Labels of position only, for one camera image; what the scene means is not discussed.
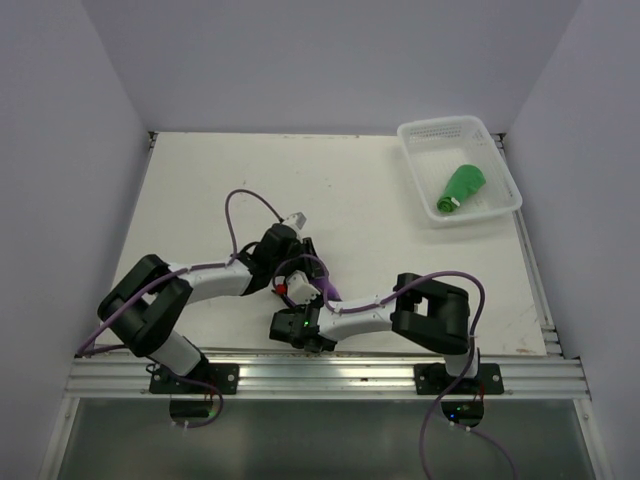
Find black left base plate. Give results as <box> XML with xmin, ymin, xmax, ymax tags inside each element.
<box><xmin>145</xmin><ymin>363</ymin><xmax>240</xmax><ymax>395</ymax></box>

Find green microfiber towel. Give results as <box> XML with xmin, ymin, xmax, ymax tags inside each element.
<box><xmin>436</xmin><ymin>164</ymin><xmax>486</xmax><ymax>214</ymax></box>

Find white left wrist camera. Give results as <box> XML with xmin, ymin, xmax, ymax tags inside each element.
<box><xmin>282</xmin><ymin>212</ymin><xmax>307</xmax><ymax>232</ymax></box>

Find black and purple towel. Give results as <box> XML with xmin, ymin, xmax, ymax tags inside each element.
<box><xmin>310</xmin><ymin>271</ymin><xmax>341</xmax><ymax>301</ymax></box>

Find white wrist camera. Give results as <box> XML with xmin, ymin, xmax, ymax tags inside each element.
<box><xmin>282</xmin><ymin>212</ymin><xmax>307</xmax><ymax>232</ymax></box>
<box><xmin>285</xmin><ymin>270</ymin><xmax>320</xmax><ymax>305</ymax></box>

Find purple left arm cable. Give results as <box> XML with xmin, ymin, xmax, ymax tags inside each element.
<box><xmin>79</xmin><ymin>189</ymin><xmax>289</xmax><ymax>426</ymax></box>

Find white plastic basket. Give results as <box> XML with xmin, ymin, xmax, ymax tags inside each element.
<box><xmin>397</xmin><ymin>116</ymin><xmax>522</xmax><ymax>226</ymax></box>

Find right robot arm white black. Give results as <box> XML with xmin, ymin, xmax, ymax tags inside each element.
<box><xmin>269</xmin><ymin>271</ymin><xmax>486</xmax><ymax>393</ymax></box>

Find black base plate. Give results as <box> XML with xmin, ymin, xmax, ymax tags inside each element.
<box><xmin>145</xmin><ymin>363</ymin><xmax>240</xmax><ymax>395</ymax></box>
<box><xmin>413</xmin><ymin>363</ymin><xmax>505</xmax><ymax>396</ymax></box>

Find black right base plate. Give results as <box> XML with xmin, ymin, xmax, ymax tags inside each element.
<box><xmin>413</xmin><ymin>363</ymin><xmax>505</xmax><ymax>396</ymax></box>

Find aluminium mounting rail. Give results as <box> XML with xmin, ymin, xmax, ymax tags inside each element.
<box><xmin>63</xmin><ymin>350</ymin><xmax>590</xmax><ymax>400</ymax></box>

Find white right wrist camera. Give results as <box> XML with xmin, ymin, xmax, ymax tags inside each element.
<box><xmin>285</xmin><ymin>270</ymin><xmax>320</xmax><ymax>305</ymax></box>

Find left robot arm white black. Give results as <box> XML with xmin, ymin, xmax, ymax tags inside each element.
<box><xmin>97</xmin><ymin>221</ymin><xmax>340</xmax><ymax>393</ymax></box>

